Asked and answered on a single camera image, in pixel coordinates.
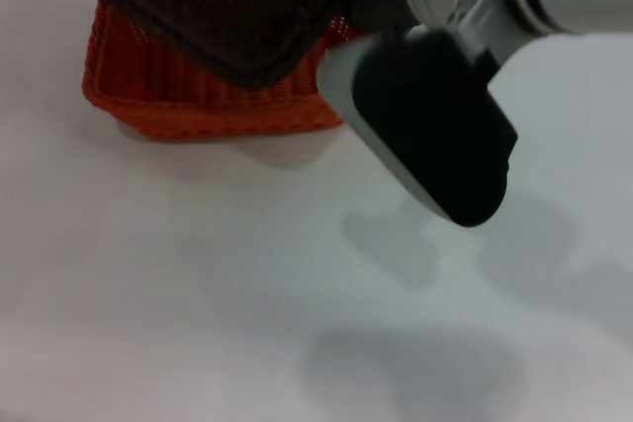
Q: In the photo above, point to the dark brown woven basket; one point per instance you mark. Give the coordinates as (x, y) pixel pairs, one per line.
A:
(207, 2)

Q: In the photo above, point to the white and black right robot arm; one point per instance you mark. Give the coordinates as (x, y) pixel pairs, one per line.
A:
(435, 120)

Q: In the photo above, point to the orange woven plastic basket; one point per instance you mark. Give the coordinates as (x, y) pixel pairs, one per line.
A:
(207, 101)

